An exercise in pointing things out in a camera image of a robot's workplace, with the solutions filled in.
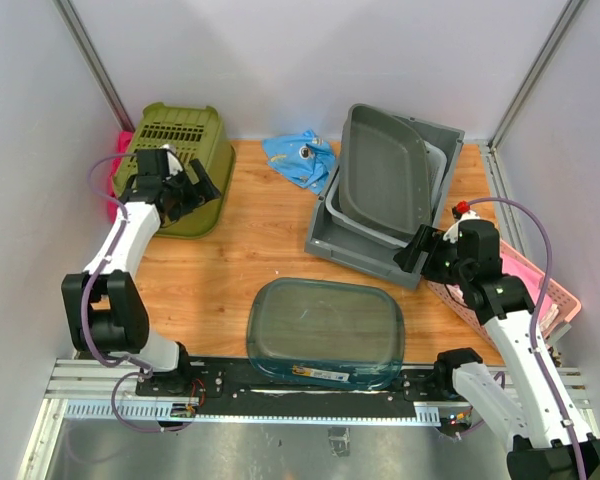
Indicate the slotted cable duct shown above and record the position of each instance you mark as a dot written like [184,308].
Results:
[318,411]

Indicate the dark grey plastic tub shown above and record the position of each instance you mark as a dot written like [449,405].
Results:
[384,176]

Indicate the olive green slotted basket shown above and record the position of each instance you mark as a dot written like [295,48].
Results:
[195,134]

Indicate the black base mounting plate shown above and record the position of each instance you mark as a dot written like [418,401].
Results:
[210,378]

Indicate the pink plastic basket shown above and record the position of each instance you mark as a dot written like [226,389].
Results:
[568,305]

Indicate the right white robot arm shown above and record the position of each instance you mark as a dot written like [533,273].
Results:
[544,435]

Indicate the light grey perforated basket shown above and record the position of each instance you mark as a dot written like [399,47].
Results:
[436,161]

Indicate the large grey storage bin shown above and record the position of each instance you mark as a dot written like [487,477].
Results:
[328,240]

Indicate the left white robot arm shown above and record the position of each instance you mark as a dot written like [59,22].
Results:
[105,313]

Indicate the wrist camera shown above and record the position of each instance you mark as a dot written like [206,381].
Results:
[175,165]
[461,212]

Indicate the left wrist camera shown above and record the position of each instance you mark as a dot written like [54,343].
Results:
[175,165]

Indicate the pink folded cloth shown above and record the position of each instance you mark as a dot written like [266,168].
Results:
[533,282]

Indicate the clear teal plastic tub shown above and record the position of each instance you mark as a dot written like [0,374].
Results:
[324,333]

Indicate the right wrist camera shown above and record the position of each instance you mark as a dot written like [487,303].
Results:
[461,212]

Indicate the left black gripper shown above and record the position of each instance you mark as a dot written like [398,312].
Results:
[204,187]

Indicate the magenta cloth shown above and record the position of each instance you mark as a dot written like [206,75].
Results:
[123,141]

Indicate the blue printed cloth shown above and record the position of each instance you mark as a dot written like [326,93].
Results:
[305,159]

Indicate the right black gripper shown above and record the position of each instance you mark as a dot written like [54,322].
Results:
[426,239]

